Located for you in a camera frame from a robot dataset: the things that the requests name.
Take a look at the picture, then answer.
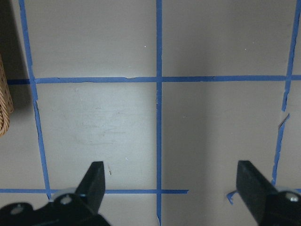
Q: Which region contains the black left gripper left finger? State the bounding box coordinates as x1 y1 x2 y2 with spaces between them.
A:
0 161 110 226

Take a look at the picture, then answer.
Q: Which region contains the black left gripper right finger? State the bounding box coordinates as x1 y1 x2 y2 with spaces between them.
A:
236 160 301 226

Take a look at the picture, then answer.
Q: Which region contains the brown wicker basket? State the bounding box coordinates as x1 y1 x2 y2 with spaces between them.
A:
0 58 14 136

